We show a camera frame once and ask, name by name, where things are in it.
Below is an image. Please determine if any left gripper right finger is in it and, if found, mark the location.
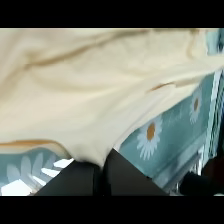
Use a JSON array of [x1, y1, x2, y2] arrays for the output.
[[101, 147, 168, 197]]

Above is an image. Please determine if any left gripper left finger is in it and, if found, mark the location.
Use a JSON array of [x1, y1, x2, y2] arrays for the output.
[[34, 160, 102, 197]]

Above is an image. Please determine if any silver frame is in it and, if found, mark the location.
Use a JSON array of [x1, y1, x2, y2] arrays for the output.
[[161, 143, 208, 192]]

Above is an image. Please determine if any pale yellow shirt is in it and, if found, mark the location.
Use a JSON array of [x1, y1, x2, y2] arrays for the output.
[[0, 28, 224, 169]]

